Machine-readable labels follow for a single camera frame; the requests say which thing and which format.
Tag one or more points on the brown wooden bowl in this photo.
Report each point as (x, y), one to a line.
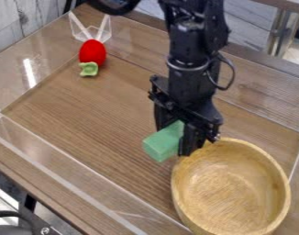
(230, 190)

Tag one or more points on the clear acrylic front wall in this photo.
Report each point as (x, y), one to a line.
(95, 204)

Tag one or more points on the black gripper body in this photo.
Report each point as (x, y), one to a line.
(188, 89)

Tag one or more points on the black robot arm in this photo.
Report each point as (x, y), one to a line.
(198, 33)

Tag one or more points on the black table leg bracket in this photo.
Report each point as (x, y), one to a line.
(39, 226)

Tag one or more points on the green rectangular stick block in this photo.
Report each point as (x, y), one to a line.
(160, 145)

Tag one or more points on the metal frame in background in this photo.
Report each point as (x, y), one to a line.
(282, 32)

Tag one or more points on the red felt strawberry toy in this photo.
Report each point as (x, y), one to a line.
(92, 56)

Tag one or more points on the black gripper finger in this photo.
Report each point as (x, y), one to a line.
(194, 137)
(164, 116)

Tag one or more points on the clear acrylic corner bracket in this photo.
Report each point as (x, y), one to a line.
(82, 33)

